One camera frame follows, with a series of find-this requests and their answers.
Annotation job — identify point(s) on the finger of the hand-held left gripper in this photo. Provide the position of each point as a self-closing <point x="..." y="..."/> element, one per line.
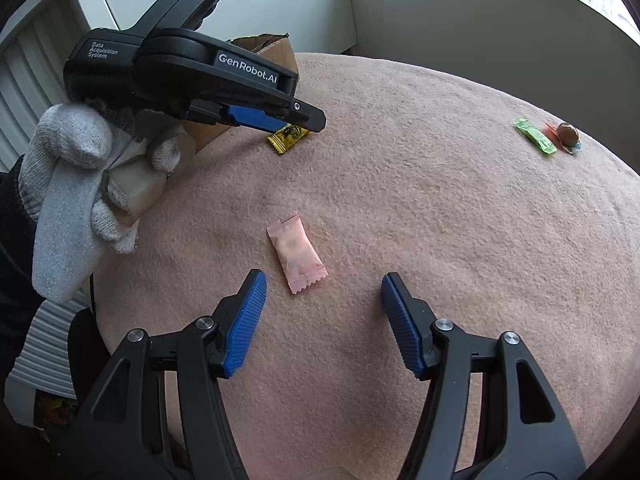
<point x="310" y="117"/>
<point x="255" y="117"/>

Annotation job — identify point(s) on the pink snack packet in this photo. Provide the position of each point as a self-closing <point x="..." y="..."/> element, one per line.
<point x="297" y="255"/>

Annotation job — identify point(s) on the green wrapped candy stick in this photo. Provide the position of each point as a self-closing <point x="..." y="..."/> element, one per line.
<point x="535" y="136"/>

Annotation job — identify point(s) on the white cabinet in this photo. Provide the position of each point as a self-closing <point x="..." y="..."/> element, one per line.
<point x="300" y="0"/>

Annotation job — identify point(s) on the yellow candy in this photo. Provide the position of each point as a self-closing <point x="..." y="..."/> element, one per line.
<point x="287" y="141"/>

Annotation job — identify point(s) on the person's left hand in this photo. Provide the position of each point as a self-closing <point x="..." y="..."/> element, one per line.
<point x="70" y="135"/>

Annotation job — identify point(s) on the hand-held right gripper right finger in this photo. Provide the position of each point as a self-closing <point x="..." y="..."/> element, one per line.
<point x="402" y="325"/>

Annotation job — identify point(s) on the round brown wrapped candy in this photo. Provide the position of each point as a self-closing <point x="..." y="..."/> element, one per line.
<point x="567" y="134"/>

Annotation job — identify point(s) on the brown cardboard box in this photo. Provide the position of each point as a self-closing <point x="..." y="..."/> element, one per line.
<point x="277" y="55"/>

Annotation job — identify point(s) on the person's left forearm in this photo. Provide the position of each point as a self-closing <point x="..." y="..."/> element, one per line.
<point x="12" y="260"/>

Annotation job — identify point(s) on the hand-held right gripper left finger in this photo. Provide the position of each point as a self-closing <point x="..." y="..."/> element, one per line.
<point x="245" y="325"/>

